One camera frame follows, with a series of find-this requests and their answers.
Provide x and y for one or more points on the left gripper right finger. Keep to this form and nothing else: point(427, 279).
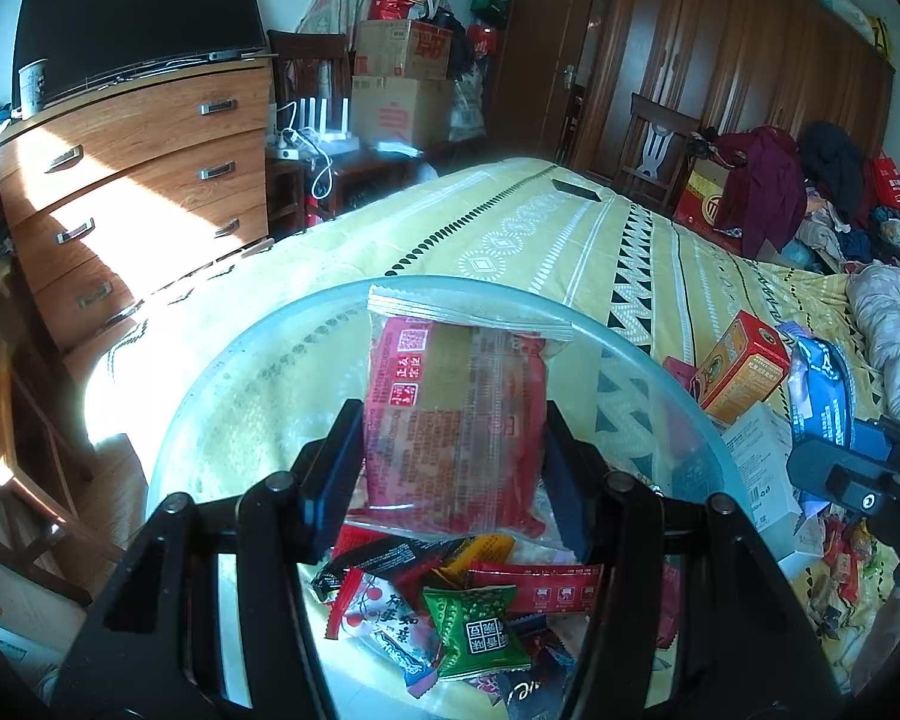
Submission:
point(745, 649)

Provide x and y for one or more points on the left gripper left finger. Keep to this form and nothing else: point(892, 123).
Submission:
point(288, 520)

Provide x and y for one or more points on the blue white snack bag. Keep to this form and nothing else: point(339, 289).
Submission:
point(821, 390)

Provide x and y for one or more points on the clear blue plastic bowl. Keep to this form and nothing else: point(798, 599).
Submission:
point(611, 395)

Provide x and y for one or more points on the large red snack pack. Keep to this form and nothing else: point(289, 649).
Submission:
point(454, 416)

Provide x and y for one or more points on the grey white 1377 box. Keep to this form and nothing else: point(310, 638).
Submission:
point(760, 442)

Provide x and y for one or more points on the yellow patterned bed sheet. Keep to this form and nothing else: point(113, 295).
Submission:
point(658, 285)

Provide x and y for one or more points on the grey floral quilt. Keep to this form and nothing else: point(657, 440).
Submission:
point(874, 295)

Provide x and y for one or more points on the red yellow carton box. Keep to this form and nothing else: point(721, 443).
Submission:
point(744, 367)

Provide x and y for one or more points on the green candy packet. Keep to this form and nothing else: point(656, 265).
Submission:
point(475, 637)

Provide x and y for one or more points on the pink flat box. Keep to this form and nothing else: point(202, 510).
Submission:
point(680, 370)

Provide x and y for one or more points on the maroon jacket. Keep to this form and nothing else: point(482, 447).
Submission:
point(764, 192)

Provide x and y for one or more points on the red gift box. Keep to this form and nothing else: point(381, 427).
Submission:
point(698, 204)

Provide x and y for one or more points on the wooden chest of drawers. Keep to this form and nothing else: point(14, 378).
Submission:
point(115, 194)

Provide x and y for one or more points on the white wifi router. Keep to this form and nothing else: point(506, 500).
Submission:
point(325, 123)

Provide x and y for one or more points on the wooden chair by wardrobe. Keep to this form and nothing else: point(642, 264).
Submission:
point(654, 154)

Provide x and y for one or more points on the lower cardboard box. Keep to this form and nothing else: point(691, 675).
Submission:
point(394, 109)

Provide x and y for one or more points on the cardboard box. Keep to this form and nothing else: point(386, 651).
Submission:
point(394, 109)
point(405, 49)

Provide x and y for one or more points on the black phone on bed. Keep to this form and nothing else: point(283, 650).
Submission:
point(575, 190)

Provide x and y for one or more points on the dark wooden side chair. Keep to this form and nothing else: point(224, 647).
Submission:
point(311, 72)

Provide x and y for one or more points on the upper cardboard box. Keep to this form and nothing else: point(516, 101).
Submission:
point(405, 49)

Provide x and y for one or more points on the black flat television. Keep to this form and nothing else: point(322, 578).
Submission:
point(81, 41)

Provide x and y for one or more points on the dark wooden wardrobe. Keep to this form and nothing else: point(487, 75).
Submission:
point(567, 70)

